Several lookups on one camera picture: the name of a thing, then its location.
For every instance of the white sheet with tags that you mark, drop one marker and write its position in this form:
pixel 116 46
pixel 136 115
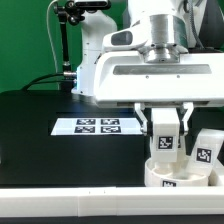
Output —
pixel 96 126

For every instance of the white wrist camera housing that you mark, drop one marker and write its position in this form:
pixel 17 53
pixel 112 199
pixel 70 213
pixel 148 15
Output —
pixel 124 40

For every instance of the black camera stand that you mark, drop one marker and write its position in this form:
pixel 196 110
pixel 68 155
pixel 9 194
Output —
pixel 69 13

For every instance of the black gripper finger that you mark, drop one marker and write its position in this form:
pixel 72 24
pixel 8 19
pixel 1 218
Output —
pixel 139 112
pixel 185 118

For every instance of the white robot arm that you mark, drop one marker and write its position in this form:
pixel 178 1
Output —
pixel 159 61

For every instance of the white round stool seat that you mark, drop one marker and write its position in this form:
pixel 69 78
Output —
pixel 171 175

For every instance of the white front obstacle rail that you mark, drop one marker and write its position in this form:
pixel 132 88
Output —
pixel 110 201

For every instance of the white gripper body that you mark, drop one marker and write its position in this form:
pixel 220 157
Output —
pixel 123 79

